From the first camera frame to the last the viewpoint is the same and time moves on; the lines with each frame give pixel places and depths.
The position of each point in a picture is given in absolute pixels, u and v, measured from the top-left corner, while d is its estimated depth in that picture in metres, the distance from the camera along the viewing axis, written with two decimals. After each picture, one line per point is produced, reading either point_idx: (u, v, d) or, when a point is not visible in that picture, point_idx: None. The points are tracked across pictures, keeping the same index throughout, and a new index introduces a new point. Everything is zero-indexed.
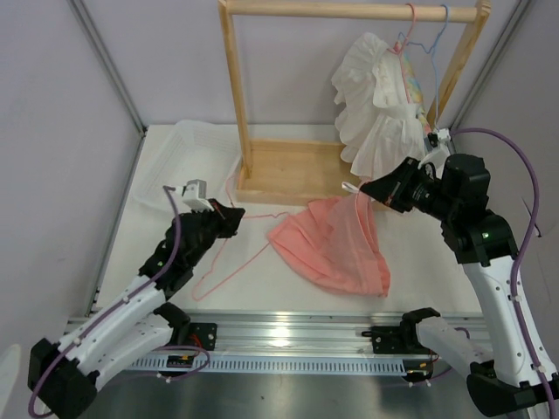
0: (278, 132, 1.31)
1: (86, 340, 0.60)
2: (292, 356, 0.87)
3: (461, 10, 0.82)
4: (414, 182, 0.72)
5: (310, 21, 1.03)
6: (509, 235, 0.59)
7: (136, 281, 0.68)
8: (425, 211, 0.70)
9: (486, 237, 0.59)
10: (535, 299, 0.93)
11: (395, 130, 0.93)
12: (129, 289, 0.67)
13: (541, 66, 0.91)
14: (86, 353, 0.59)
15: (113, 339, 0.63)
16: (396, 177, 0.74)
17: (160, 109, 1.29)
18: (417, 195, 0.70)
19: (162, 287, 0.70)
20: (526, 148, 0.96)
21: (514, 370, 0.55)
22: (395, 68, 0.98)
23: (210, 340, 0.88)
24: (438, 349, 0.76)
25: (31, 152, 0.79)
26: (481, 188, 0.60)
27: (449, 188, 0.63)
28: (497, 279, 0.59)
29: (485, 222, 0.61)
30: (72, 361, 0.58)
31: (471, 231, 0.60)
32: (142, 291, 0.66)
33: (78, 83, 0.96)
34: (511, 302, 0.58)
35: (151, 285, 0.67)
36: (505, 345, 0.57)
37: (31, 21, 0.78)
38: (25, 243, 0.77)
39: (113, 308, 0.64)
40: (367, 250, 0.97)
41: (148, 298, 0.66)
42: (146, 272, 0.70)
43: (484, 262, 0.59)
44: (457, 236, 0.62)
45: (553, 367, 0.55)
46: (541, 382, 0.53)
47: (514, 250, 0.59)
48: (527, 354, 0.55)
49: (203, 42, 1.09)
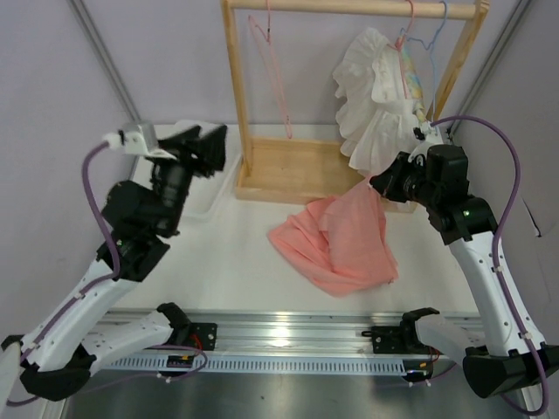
0: (277, 132, 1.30)
1: (44, 343, 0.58)
2: (291, 356, 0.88)
3: (460, 8, 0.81)
4: (404, 174, 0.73)
5: (310, 17, 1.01)
6: (490, 215, 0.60)
7: (93, 270, 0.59)
8: (414, 199, 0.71)
9: (466, 215, 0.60)
10: (535, 298, 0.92)
11: (392, 125, 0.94)
12: (86, 278, 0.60)
13: (541, 63, 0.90)
14: (45, 358, 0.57)
15: (74, 335, 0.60)
16: (391, 170, 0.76)
17: (160, 108, 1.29)
18: (407, 185, 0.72)
19: (127, 276, 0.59)
20: (527, 147, 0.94)
21: (501, 340, 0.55)
22: (394, 64, 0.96)
23: (210, 340, 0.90)
24: (438, 343, 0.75)
25: (30, 151, 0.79)
26: (462, 171, 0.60)
27: (431, 174, 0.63)
28: (480, 253, 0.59)
29: (467, 202, 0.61)
30: (31, 367, 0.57)
31: (452, 212, 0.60)
32: (98, 285, 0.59)
33: (77, 82, 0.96)
34: (495, 273, 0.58)
35: (109, 281, 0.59)
36: (492, 315, 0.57)
37: (31, 22, 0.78)
38: (24, 243, 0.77)
39: (65, 309, 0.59)
40: (374, 238, 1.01)
41: (103, 292, 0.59)
42: (104, 256, 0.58)
43: (466, 236, 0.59)
44: (439, 217, 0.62)
45: (541, 335, 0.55)
46: (529, 350, 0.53)
47: (493, 225, 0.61)
48: (514, 324, 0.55)
49: (203, 41, 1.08)
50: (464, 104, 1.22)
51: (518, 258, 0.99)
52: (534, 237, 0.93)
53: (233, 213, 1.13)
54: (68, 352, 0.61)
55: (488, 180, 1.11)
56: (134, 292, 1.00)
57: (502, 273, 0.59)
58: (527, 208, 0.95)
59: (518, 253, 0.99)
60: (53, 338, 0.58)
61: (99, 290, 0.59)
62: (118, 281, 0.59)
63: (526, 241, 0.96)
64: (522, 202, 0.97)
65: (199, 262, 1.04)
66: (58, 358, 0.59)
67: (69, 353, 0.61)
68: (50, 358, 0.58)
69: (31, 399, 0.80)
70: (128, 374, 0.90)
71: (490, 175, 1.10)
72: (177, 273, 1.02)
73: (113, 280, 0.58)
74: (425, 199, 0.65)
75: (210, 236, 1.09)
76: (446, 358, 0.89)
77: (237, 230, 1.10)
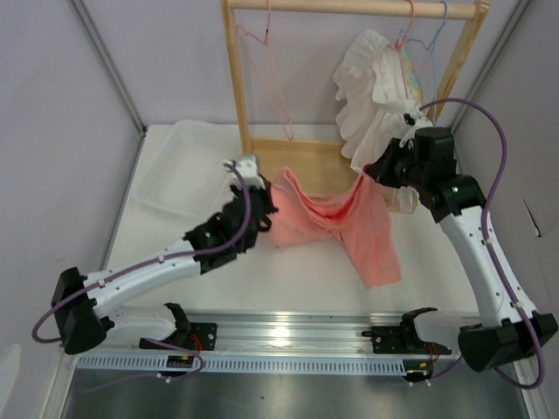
0: (278, 133, 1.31)
1: (109, 285, 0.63)
2: (292, 356, 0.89)
3: (461, 8, 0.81)
4: (397, 156, 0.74)
5: (311, 17, 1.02)
6: (479, 190, 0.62)
7: (180, 244, 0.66)
8: (405, 182, 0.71)
9: (455, 191, 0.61)
10: (535, 300, 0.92)
11: (394, 125, 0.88)
12: (169, 249, 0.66)
13: (541, 64, 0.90)
14: (106, 297, 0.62)
15: (137, 290, 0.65)
16: (384, 156, 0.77)
17: (161, 108, 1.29)
18: (398, 168, 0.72)
19: (201, 259, 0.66)
20: (527, 148, 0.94)
21: (494, 310, 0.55)
22: (394, 64, 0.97)
23: (210, 340, 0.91)
24: (435, 335, 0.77)
25: (29, 150, 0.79)
26: (450, 150, 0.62)
27: (420, 154, 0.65)
28: (470, 227, 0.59)
29: (456, 180, 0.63)
30: (90, 301, 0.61)
31: (442, 188, 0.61)
32: (181, 257, 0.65)
33: (77, 83, 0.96)
34: (486, 246, 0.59)
35: (191, 257, 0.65)
36: (483, 286, 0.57)
37: (31, 23, 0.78)
38: (24, 243, 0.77)
39: (147, 264, 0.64)
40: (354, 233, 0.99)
41: (184, 264, 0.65)
42: (190, 238, 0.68)
43: (456, 212, 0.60)
44: (430, 195, 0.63)
45: (531, 305, 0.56)
46: (521, 319, 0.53)
47: (481, 201, 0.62)
48: (506, 293, 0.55)
49: (203, 41, 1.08)
50: (465, 105, 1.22)
51: (519, 258, 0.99)
52: (534, 237, 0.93)
53: None
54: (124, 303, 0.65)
55: (489, 180, 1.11)
56: None
57: (493, 246, 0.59)
58: (527, 209, 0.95)
59: (518, 253, 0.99)
60: (122, 284, 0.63)
61: (176, 260, 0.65)
62: (197, 260, 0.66)
63: (526, 242, 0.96)
64: (522, 201, 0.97)
65: None
66: (108, 306, 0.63)
67: (112, 310, 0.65)
68: (107, 301, 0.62)
69: (31, 398, 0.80)
70: (128, 374, 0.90)
71: (490, 176, 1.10)
72: None
73: (195, 257, 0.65)
74: (417, 180, 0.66)
75: None
76: (447, 357, 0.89)
77: None
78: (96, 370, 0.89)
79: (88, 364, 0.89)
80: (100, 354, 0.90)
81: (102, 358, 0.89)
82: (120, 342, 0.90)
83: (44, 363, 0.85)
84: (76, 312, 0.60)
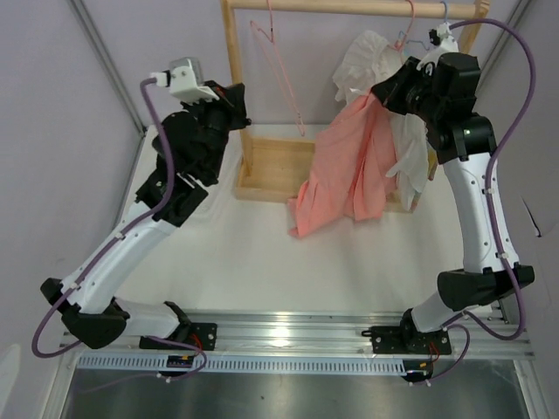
0: (277, 133, 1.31)
1: (85, 284, 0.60)
2: (292, 356, 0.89)
3: (461, 8, 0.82)
4: (410, 81, 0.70)
5: (310, 17, 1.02)
6: (491, 133, 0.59)
7: (134, 211, 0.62)
8: (416, 111, 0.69)
9: (467, 133, 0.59)
10: (535, 300, 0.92)
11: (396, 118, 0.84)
12: (125, 222, 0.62)
13: (541, 64, 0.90)
14: (86, 298, 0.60)
15: (115, 278, 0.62)
16: (396, 77, 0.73)
17: (161, 109, 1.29)
18: (410, 95, 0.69)
19: (164, 215, 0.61)
20: (527, 147, 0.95)
21: (479, 257, 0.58)
22: (395, 65, 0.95)
23: (210, 340, 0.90)
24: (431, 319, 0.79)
25: (30, 150, 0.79)
26: (473, 84, 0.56)
27: (438, 86, 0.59)
28: (473, 174, 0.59)
29: (471, 120, 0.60)
30: (73, 306, 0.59)
31: (453, 129, 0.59)
32: (139, 226, 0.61)
33: (78, 83, 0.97)
34: (485, 195, 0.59)
35: (149, 219, 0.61)
36: (472, 234, 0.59)
37: (32, 24, 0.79)
38: (24, 243, 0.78)
39: (105, 250, 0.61)
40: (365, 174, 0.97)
41: (147, 230, 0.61)
42: (144, 197, 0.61)
43: (463, 156, 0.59)
44: (438, 134, 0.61)
45: (516, 256, 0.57)
46: (504, 268, 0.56)
47: (492, 146, 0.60)
48: (493, 243, 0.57)
49: (203, 41, 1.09)
50: None
51: None
52: (534, 237, 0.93)
53: (233, 212, 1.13)
54: (109, 295, 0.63)
55: None
56: (135, 291, 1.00)
57: (493, 196, 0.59)
58: (527, 209, 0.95)
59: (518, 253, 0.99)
60: (95, 279, 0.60)
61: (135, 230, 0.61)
62: (157, 219, 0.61)
63: (526, 241, 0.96)
64: (521, 200, 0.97)
65: (199, 262, 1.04)
66: (98, 302, 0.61)
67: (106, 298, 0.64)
68: (91, 299, 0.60)
69: (30, 398, 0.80)
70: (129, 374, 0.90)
71: None
72: (177, 273, 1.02)
73: (155, 219, 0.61)
74: (428, 112, 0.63)
75: (211, 236, 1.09)
76: (447, 358, 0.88)
77: (237, 230, 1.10)
78: (96, 370, 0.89)
79: (89, 364, 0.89)
80: (101, 354, 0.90)
81: (103, 357, 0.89)
82: (119, 342, 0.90)
83: (44, 363, 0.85)
84: (69, 319, 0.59)
